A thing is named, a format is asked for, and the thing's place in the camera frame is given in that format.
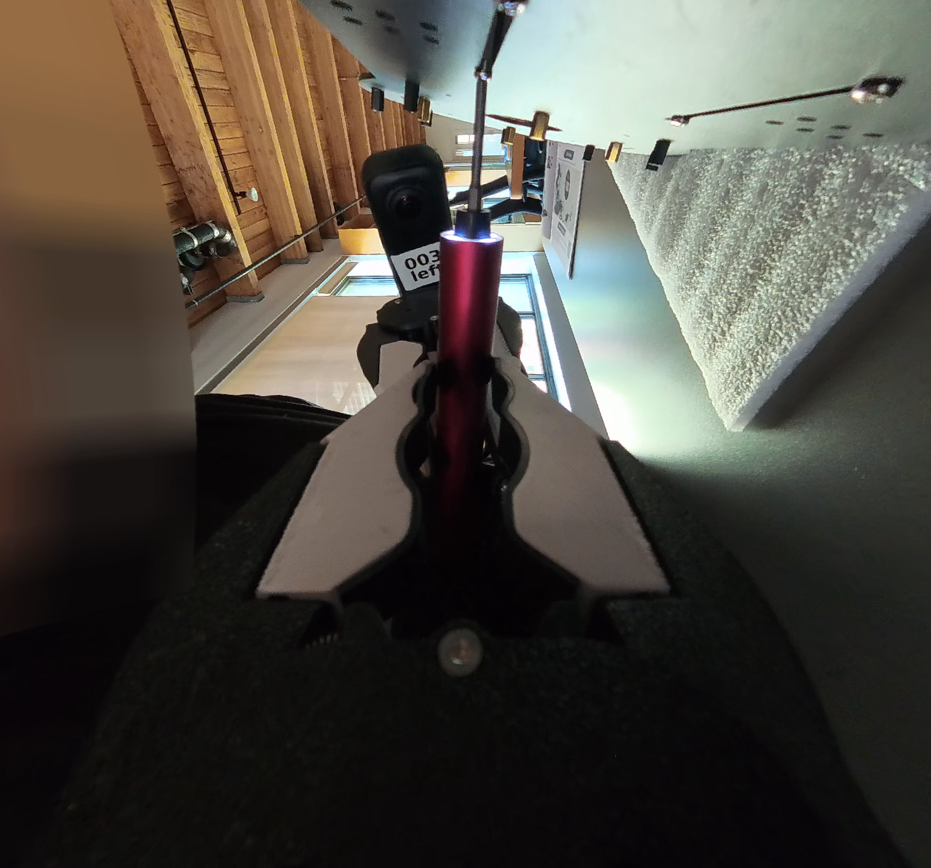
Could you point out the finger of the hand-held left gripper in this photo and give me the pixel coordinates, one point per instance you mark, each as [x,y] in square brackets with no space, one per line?
[396,366]

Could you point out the red electric screwdriver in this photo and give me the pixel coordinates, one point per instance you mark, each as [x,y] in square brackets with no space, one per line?
[469,374]

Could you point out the printed instruction sheet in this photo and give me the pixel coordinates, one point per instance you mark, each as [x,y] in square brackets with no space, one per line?
[564,214]

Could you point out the blue hobby robot arm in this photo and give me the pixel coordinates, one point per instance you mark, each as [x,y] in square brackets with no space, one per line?
[654,25]

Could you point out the white foam sheet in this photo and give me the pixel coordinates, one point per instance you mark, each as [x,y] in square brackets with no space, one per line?
[785,264]

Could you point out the black insulated ceiling pipe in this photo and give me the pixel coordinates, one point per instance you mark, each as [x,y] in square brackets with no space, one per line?
[193,272]
[203,239]

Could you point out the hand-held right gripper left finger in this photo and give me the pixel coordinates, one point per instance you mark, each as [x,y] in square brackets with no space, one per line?
[342,512]

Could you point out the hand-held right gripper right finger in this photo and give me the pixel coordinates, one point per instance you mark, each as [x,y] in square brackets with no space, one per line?
[582,519]

